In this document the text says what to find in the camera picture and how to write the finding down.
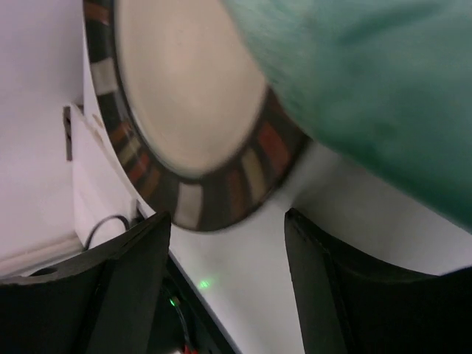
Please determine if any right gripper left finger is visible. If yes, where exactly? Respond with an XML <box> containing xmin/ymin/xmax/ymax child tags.
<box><xmin>1</xmin><ymin>213</ymin><xmax>171</xmax><ymax>353</ymax></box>

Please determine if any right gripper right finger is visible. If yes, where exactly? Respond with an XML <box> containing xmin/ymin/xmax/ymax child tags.
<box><xmin>285</xmin><ymin>209</ymin><xmax>471</xmax><ymax>353</ymax></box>

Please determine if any green patterned cloth placemat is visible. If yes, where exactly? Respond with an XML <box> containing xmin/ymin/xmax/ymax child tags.
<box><xmin>225</xmin><ymin>1</ymin><xmax>471</xmax><ymax>229</ymax></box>

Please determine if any dark rimmed dinner plate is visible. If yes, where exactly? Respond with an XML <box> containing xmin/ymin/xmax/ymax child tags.
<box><xmin>83</xmin><ymin>1</ymin><xmax>308</xmax><ymax>232</ymax></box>

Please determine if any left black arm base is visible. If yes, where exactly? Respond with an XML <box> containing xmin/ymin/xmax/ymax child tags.
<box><xmin>83</xmin><ymin>215</ymin><xmax>237</xmax><ymax>354</ymax></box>

